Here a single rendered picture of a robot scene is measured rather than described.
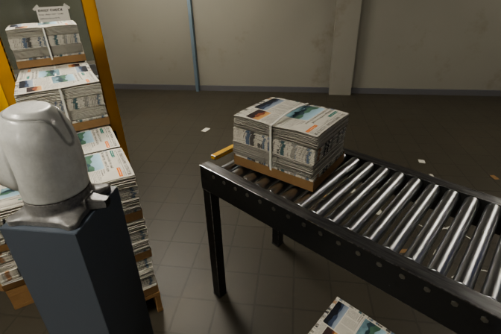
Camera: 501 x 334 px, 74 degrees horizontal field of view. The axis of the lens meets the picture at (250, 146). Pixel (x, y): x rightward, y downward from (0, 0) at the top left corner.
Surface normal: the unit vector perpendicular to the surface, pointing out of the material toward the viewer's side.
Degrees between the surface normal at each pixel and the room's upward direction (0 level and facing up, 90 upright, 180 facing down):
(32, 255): 90
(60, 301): 90
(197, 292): 0
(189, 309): 0
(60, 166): 88
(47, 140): 75
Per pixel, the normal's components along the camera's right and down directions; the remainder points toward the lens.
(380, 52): -0.13, 0.45
